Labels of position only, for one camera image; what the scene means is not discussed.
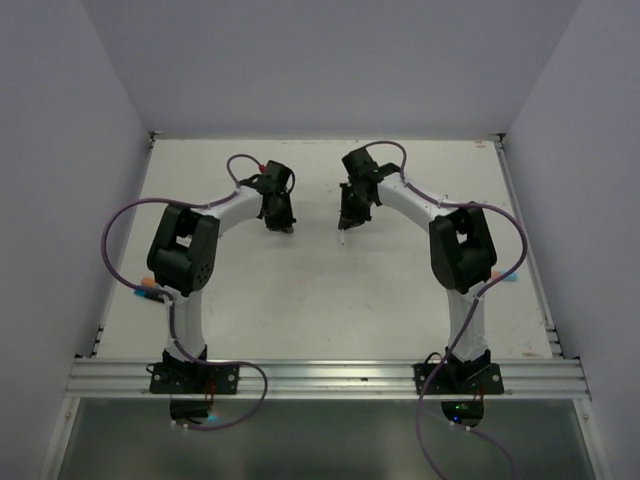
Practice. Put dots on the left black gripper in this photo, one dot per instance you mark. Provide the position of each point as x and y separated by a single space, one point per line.
284 223

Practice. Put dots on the pastel highlighter pen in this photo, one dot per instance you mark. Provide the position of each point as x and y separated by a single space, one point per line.
512 277

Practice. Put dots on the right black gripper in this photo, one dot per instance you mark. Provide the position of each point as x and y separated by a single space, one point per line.
350 216

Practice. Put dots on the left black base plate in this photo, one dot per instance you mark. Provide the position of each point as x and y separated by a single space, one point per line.
187 378

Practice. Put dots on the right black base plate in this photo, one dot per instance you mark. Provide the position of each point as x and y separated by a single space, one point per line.
472 377

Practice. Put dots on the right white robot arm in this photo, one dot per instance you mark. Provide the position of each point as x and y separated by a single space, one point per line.
462 252

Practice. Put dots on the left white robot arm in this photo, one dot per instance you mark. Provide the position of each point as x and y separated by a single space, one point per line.
183 252

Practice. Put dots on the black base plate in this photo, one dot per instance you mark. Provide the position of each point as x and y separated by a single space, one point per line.
187 378
472 377

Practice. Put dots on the aluminium front rail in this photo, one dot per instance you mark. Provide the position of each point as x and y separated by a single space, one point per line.
519 379

